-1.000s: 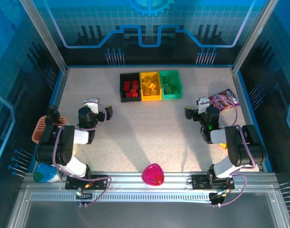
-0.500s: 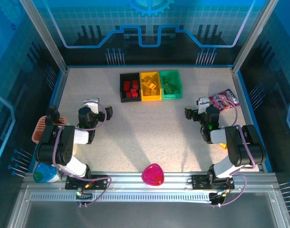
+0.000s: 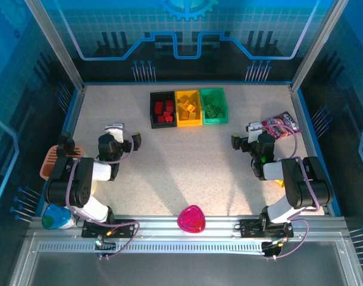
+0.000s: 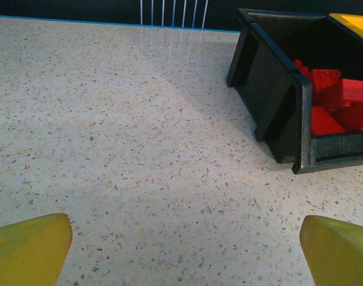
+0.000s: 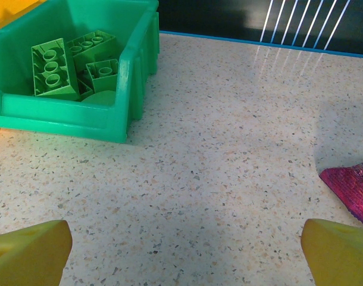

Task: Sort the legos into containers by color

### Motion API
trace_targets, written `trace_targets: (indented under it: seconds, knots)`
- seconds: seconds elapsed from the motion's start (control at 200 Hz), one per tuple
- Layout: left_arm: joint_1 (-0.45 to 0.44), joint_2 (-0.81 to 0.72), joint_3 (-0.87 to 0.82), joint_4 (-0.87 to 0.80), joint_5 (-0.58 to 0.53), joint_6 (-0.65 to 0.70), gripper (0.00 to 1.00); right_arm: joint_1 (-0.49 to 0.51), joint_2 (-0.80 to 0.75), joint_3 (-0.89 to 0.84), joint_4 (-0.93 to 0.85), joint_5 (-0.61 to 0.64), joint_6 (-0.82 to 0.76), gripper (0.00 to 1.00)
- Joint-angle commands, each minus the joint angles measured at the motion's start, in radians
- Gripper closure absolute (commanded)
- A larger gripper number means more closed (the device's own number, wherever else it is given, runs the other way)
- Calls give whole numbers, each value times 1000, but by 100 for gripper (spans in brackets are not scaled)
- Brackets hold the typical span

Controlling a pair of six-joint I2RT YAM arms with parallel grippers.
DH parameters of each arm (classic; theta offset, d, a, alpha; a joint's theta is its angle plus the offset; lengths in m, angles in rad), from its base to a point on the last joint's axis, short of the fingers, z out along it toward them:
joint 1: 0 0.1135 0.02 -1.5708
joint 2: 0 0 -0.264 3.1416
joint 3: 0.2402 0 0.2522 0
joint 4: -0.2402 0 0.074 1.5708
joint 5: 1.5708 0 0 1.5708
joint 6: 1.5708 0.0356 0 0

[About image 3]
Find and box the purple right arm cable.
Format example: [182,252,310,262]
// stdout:
[248,124,321,260]

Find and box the pink heart-shaped bowl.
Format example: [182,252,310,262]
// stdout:
[177,204,206,234]

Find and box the terracotta cream utensil holder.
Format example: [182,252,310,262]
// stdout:
[39,145,87,182]

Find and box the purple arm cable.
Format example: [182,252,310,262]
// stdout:
[65,128,140,259]
[248,124,321,260]

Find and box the small controller board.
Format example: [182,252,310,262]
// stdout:
[261,237,290,262]
[93,237,117,262]

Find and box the purple candy bag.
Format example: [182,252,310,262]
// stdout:
[261,111,302,140]

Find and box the slotted grey cable duct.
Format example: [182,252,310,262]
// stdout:
[38,241,267,254]

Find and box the aluminium front rail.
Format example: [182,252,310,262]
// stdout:
[28,214,349,243]

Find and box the black utensil handle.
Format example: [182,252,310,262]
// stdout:
[58,132,76,157]

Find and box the green plastic bin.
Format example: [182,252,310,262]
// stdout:
[199,87,229,125]

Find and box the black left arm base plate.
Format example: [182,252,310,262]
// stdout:
[81,219,137,239]

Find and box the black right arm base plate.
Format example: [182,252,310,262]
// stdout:
[239,218,295,239]

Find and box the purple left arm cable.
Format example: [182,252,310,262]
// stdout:
[65,128,140,259]

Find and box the black plastic bin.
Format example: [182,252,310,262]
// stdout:
[149,91,178,129]

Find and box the yellow plastic bin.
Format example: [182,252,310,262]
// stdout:
[174,89,204,126]

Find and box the blue lidded cup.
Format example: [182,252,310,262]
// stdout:
[41,204,77,230]

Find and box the aluminium frame post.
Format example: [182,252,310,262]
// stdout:
[289,0,351,92]
[23,0,87,92]

